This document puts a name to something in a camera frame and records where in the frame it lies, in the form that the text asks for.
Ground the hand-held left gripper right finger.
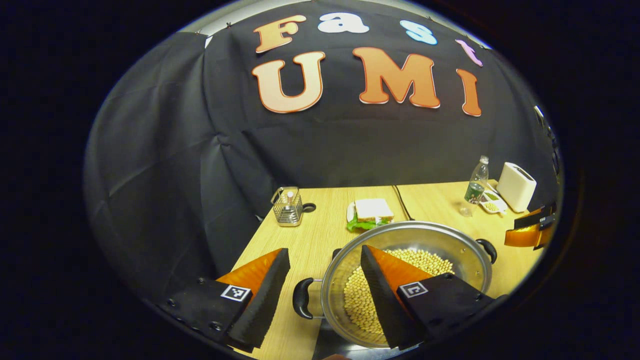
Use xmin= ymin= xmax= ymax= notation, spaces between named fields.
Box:
xmin=360 ymin=244 xmax=501 ymax=351

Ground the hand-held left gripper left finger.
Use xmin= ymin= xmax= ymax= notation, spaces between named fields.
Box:
xmin=160 ymin=247 xmax=292 ymax=353

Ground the black induction cooktop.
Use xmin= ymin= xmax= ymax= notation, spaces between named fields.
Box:
xmin=312 ymin=320 xmax=426 ymax=360

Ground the steel pot with black handles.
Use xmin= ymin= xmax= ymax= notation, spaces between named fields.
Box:
xmin=292 ymin=221 xmax=498 ymax=349

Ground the pile of yellow soybeans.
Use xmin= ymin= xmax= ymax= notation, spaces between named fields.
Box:
xmin=343 ymin=248 xmax=456 ymax=336

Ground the white divided bean dish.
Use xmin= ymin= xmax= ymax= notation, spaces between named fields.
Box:
xmin=479 ymin=190 xmax=508 ymax=215

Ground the white toaster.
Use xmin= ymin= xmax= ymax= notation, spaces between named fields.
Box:
xmin=496 ymin=162 xmax=537 ymax=213

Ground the clear plastic water bottle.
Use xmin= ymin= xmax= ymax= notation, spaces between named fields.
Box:
xmin=463 ymin=155 xmax=490 ymax=205

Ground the sandwich with lettuce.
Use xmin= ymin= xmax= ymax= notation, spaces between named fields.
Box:
xmin=346 ymin=198 xmax=395 ymax=232

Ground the black backdrop cloth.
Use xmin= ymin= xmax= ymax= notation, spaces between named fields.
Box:
xmin=84 ymin=0 xmax=563 ymax=301

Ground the metal wire basket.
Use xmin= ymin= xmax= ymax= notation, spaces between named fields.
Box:
xmin=270 ymin=186 xmax=304 ymax=228

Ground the black cable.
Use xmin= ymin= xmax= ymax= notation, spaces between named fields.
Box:
xmin=391 ymin=185 xmax=415 ymax=222

